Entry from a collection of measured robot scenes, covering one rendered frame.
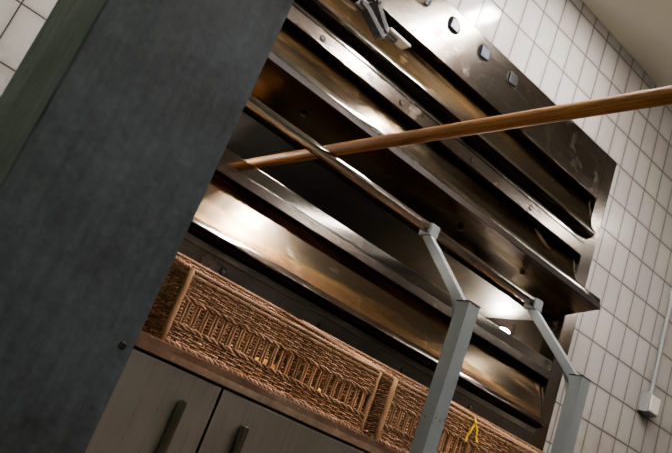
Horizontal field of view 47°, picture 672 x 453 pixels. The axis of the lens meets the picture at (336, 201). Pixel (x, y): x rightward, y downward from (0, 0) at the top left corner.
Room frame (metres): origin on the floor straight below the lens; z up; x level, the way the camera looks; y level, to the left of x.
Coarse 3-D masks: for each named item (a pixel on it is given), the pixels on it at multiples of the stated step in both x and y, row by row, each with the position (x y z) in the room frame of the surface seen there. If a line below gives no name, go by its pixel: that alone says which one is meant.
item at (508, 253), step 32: (256, 96) 2.00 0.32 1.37; (288, 96) 1.96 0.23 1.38; (320, 96) 1.93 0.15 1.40; (320, 128) 2.07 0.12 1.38; (352, 128) 2.03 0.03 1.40; (352, 160) 2.19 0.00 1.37; (384, 160) 2.14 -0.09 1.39; (416, 192) 2.27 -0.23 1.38; (448, 192) 2.23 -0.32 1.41; (448, 224) 2.41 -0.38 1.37; (480, 224) 2.35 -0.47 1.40; (480, 256) 2.56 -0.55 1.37; (512, 256) 2.50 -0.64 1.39; (544, 288) 2.67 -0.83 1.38; (576, 288) 2.63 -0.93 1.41
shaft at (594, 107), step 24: (624, 96) 1.09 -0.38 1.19; (648, 96) 1.06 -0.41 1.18; (480, 120) 1.35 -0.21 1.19; (504, 120) 1.30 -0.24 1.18; (528, 120) 1.26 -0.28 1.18; (552, 120) 1.22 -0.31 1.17; (336, 144) 1.73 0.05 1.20; (360, 144) 1.65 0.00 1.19; (384, 144) 1.59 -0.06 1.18; (408, 144) 1.54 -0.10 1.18
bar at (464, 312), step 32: (288, 128) 1.65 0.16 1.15; (384, 192) 1.82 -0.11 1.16; (416, 224) 1.91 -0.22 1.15; (448, 288) 1.81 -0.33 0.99; (512, 288) 2.12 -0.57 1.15; (544, 320) 2.16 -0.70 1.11; (448, 352) 1.74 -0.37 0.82; (448, 384) 1.74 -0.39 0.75; (576, 384) 2.00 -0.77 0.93; (576, 416) 2.00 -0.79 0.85; (416, 448) 1.74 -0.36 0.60
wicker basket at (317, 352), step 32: (192, 288) 1.48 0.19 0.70; (224, 288) 1.51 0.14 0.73; (160, 320) 1.50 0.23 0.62; (192, 320) 1.50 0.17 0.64; (224, 320) 1.53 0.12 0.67; (256, 320) 1.57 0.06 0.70; (288, 320) 1.61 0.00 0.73; (192, 352) 1.51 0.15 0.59; (224, 352) 1.55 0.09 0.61; (256, 352) 1.59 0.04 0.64; (288, 352) 2.08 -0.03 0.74; (320, 352) 1.67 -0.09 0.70; (288, 384) 1.64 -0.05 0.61; (320, 384) 1.94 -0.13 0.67; (352, 384) 1.73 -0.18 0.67; (352, 416) 1.75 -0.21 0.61
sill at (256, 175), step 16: (224, 160) 1.99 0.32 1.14; (240, 160) 2.01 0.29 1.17; (256, 176) 2.05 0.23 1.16; (272, 192) 2.08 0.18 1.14; (288, 192) 2.11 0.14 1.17; (304, 208) 2.15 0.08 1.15; (336, 224) 2.22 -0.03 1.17; (352, 240) 2.26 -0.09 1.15; (384, 256) 2.33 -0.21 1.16; (400, 272) 2.38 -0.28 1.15; (432, 288) 2.46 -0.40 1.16; (448, 304) 2.51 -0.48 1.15; (480, 320) 2.60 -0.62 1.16; (496, 336) 2.66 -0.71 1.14; (512, 336) 2.70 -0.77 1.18; (528, 352) 2.76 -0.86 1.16
